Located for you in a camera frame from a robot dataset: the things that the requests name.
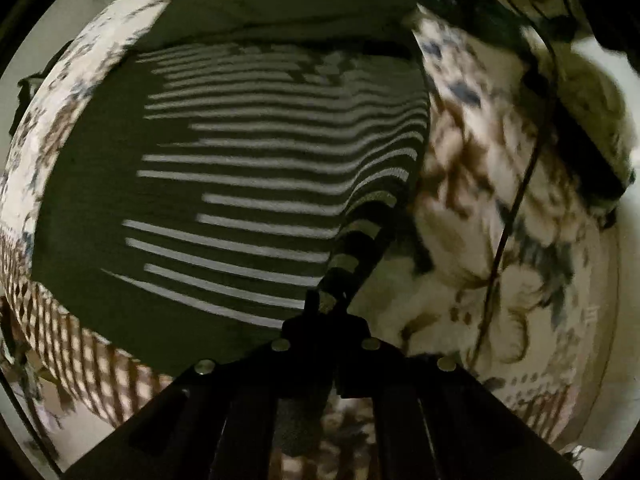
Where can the dark green striped garment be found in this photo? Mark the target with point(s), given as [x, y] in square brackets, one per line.
[240, 200]

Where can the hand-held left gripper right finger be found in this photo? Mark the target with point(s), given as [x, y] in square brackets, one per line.
[350, 335]

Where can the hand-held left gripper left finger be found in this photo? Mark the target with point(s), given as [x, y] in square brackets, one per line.
[300, 332]

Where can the floral printed bedsheet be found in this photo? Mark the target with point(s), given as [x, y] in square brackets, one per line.
[480, 170]

